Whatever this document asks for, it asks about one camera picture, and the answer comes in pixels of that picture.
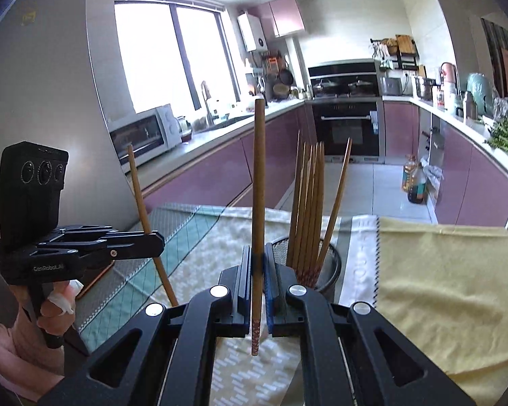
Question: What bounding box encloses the wall spice rack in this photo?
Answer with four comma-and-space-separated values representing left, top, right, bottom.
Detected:
370, 35, 419, 71

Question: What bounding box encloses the white microwave oven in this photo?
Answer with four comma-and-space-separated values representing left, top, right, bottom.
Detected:
108, 105, 182, 173

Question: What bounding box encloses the pink upper cabinet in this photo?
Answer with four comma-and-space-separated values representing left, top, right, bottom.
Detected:
251, 0, 305, 40

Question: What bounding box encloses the patterned beige green tablecloth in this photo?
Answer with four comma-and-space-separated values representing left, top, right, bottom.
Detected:
73, 202, 382, 406

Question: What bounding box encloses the hanging black frying pan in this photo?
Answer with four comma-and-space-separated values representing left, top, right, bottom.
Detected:
279, 68, 294, 86

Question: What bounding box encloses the black built-in oven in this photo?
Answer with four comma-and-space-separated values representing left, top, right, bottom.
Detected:
311, 98, 386, 162

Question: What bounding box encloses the teal round appliance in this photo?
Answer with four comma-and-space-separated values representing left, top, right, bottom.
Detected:
467, 72, 494, 118

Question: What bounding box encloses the white water heater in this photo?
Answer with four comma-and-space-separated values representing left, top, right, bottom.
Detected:
237, 13, 268, 52

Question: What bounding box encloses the pink left sleeve forearm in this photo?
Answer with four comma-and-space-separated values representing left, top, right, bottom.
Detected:
0, 323, 65, 401

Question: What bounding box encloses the black mesh utensil holder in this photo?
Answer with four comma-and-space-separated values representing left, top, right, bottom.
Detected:
272, 238, 342, 302

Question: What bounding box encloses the kitchen faucet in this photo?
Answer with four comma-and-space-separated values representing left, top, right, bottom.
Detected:
201, 81, 214, 128

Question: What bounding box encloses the smartphone with orange case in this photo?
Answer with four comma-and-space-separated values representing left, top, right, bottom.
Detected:
76, 261, 114, 301

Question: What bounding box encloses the steel stock pot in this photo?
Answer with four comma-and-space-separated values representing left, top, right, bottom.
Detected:
414, 76, 437, 102

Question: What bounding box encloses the grey refrigerator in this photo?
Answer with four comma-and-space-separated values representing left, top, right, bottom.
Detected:
0, 0, 137, 230

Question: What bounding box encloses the yellow cloth mat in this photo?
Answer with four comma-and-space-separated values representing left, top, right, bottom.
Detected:
376, 217, 508, 405

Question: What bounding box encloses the person's left hand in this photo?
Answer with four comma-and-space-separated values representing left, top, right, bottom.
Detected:
10, 279, 83, 375

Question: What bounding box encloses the pink electric kettle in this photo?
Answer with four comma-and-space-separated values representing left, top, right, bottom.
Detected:
440, 62, 458, 94

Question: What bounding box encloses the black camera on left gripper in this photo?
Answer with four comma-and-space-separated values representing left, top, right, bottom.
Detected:
0, 141, 68, 247

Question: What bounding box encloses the dark soy sauce bottle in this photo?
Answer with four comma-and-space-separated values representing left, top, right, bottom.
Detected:
407, 165, 427, 204

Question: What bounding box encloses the yellow cooking oil bottle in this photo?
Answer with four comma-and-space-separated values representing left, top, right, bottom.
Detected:
401, 154, 418, 191

